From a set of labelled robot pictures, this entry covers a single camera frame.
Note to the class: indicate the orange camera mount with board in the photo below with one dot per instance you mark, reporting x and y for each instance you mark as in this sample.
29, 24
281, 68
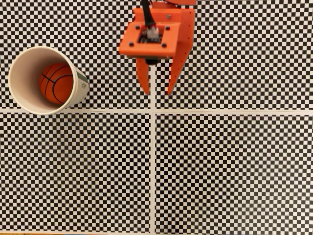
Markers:
132, 49

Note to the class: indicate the white paper cup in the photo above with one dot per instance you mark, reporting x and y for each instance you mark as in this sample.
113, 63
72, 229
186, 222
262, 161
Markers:
24, 80

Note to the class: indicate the small orange basketball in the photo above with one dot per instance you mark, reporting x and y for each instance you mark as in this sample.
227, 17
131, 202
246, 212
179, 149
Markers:
58, 85

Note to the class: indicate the black white checkerboard paper sheet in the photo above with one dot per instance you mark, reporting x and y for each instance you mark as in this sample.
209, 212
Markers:
73, 171
110, 73
244, 195
244, 49

